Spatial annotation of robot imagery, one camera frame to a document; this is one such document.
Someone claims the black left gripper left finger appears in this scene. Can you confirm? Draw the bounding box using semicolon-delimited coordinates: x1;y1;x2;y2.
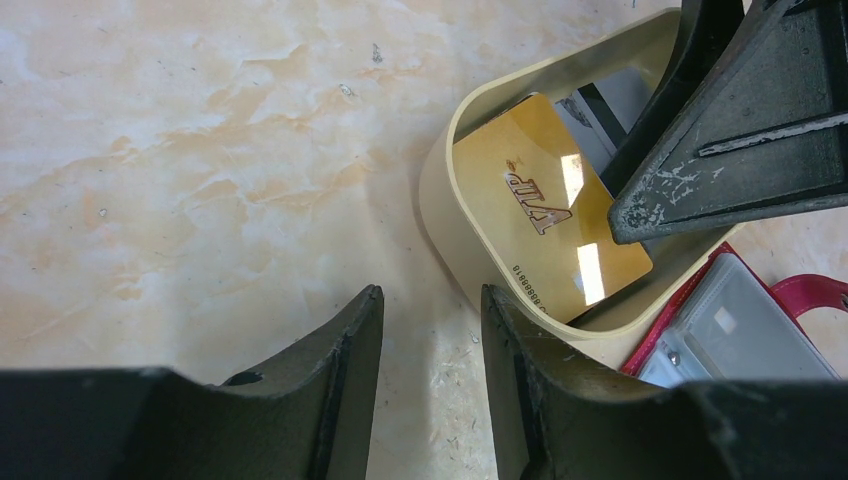
1;285;384;479

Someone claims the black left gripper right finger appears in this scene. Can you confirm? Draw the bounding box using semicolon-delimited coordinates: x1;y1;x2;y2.
481;285;847;479

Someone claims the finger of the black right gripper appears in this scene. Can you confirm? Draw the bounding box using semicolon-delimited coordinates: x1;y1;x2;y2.
600;0;745;198
608;1;847;244

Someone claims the silver VIP card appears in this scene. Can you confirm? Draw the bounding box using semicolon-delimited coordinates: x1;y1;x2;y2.
554;91;617;174

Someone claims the red card holder wallet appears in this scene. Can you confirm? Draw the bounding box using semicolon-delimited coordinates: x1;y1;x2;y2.
620;243;847;388

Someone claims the beige oval tray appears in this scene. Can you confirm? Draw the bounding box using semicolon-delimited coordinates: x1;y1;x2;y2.
419;6;731;341

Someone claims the gold VIP card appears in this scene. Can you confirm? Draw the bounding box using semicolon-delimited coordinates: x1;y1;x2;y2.
452;94;653;324

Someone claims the silver magnetic stripe card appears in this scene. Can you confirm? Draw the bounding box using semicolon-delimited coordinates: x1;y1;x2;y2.
577;66;655;152

